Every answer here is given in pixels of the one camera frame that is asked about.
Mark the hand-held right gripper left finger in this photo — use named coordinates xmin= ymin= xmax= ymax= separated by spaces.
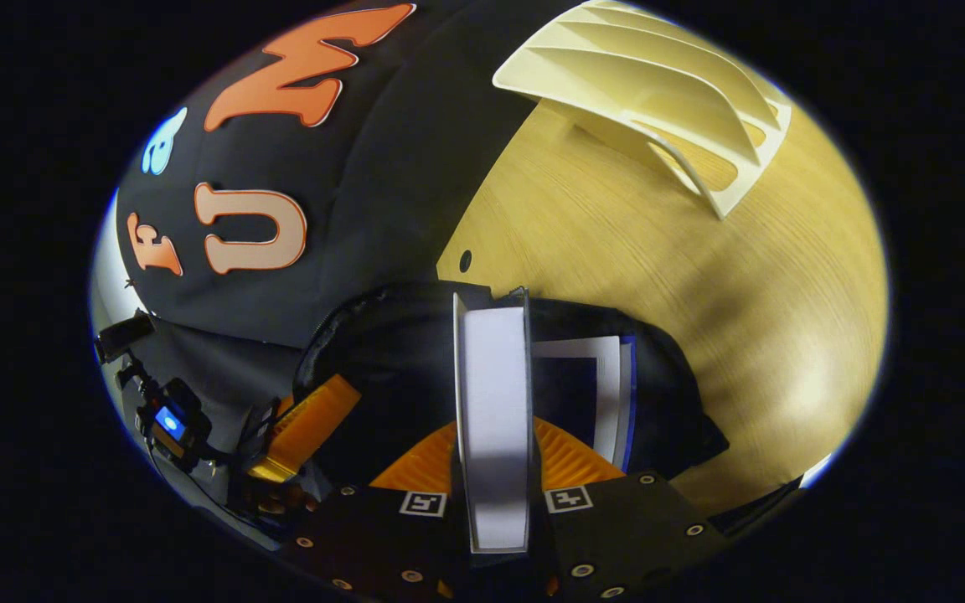
xmin=281 ymin=421 xmax=471 ymax=600

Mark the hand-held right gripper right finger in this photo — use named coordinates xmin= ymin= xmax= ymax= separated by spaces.
xmin=530 ymin=416 xmax=730 ymax=602

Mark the black schoolbag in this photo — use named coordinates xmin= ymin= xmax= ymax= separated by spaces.
xmin=292 ymin=281 xmax=730 ymax=503

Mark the blue cover book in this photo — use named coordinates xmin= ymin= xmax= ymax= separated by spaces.
xmin=533 ymin=335 xmax=638 ymax=474

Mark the white book black spine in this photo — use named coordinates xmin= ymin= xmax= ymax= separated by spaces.
xmin=452 ymin=287 xmax=534 ymax=555

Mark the white bookshelf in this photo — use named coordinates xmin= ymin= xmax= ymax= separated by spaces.
xmin=493 ymin=0 xmax=793 ymax=220

